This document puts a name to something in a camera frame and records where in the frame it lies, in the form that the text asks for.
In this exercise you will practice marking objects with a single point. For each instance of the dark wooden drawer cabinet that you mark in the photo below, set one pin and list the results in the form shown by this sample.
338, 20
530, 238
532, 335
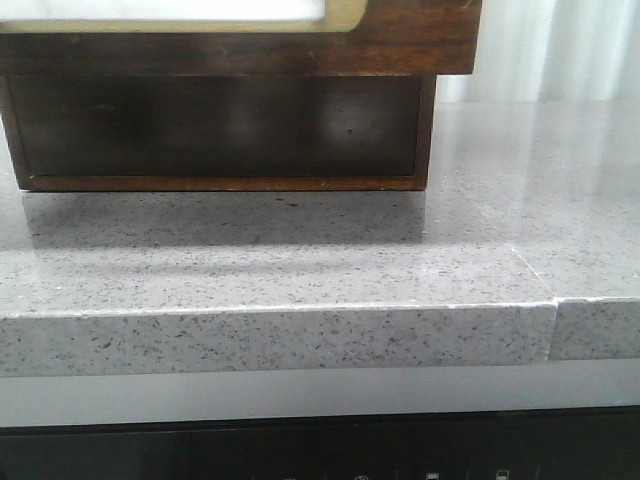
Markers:
425, 130

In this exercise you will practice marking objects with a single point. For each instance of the white sheer curtain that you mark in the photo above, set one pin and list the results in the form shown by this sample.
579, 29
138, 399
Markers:
539, 51

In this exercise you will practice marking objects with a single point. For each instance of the black appliance control panel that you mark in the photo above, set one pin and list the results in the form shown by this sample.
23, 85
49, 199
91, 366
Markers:
578, 443

